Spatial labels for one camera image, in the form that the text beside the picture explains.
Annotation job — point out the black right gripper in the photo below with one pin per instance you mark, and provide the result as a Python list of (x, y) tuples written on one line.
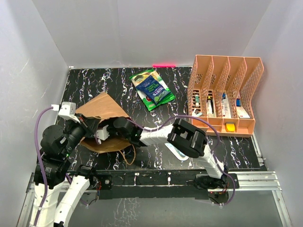
[(110, 129)]

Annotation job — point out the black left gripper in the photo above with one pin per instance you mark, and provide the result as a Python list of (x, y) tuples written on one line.
[(92, 123)]

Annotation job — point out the brown paper bag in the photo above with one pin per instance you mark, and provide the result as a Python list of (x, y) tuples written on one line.
[(103, 107)]

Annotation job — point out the blue Burts chips bag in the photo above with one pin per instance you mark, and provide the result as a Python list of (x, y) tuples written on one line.
[(153, 89)]

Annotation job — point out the green cassava chips bag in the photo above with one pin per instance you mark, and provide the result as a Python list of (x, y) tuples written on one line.
[(139, 77)]

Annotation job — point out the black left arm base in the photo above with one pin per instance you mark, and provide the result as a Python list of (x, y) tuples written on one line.
[(97, 180)]

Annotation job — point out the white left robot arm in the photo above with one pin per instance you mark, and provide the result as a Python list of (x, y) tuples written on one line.
[(49, 177)]

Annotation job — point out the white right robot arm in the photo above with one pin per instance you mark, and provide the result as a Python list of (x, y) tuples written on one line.
[(185, 137)]

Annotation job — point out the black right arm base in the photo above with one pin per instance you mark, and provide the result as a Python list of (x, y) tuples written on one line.
[(202, 181)]

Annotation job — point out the toothbrush blister pack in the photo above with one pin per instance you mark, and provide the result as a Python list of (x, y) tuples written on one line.
[(177, 153)]

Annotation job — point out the orange plastic file organizer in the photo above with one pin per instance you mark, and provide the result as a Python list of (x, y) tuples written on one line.
[(220, 90)]

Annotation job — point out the yellow item in organizer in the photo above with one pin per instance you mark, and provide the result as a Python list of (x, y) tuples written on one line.
[(230, 127)]

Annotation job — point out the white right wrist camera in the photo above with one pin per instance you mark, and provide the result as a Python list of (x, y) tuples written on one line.
[(101, 134)]

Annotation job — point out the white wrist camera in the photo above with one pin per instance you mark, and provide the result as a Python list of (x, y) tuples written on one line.
[(101, 134), (66, 110)]

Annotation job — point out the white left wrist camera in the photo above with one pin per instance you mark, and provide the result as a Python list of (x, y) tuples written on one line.
[(66, 110)]

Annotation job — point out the aluminium rail frame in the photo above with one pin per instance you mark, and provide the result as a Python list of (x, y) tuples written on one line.
[(152, 188)]

